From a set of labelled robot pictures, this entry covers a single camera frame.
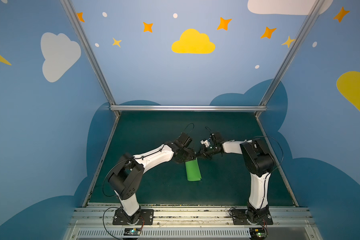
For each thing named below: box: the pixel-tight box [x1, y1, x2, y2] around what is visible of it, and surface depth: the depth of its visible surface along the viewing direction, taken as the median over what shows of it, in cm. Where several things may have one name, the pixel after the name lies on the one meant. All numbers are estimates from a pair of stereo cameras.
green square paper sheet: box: [185, 158, 202, 181], surface depth 90 cm
